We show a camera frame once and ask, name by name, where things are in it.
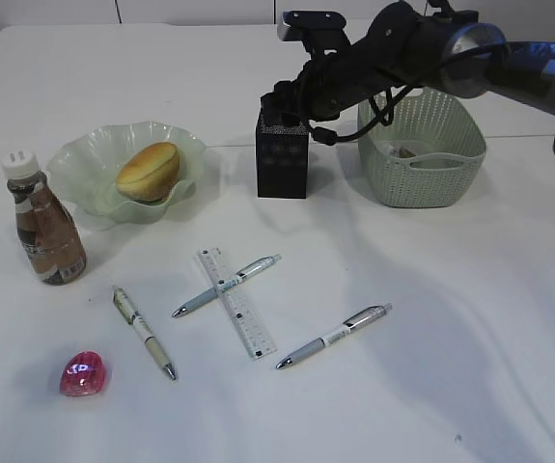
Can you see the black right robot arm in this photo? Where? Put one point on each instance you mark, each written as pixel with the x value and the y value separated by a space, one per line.
pixel 450 51

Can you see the blue grip pen on ruler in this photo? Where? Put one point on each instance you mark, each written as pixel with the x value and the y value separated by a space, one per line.
pixel 222 286

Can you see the small grey paper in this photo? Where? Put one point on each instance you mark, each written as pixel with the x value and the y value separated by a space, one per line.
pixel 406 153

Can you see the brown coffee drink bottle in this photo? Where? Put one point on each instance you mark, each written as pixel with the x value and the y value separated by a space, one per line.
pixel 44 227

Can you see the clear plastic ruler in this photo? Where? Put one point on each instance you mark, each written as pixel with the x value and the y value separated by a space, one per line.
pixel 249 327

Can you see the grey grip ballpoint pen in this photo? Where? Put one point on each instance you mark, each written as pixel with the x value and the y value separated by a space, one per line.
pixel 346 328

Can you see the brown bread loaf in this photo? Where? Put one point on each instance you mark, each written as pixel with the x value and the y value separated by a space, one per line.
pixel 151 174

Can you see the green wavy glass plate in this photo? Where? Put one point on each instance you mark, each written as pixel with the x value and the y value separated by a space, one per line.
pixel 83 171

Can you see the green plastic woven basket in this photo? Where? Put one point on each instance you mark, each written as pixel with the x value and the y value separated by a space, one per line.
pixel 450 151

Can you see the black mesh pen holder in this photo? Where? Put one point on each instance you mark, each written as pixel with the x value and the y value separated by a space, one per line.
pixel 282 154

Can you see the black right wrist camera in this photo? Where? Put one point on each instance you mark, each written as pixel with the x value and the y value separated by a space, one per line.
pixel 318 31

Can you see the beige grip ballpoint pen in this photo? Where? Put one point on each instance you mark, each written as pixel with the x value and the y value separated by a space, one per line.
pixel 146 335

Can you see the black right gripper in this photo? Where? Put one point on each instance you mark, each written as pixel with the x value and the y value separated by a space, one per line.
pixel 320 92

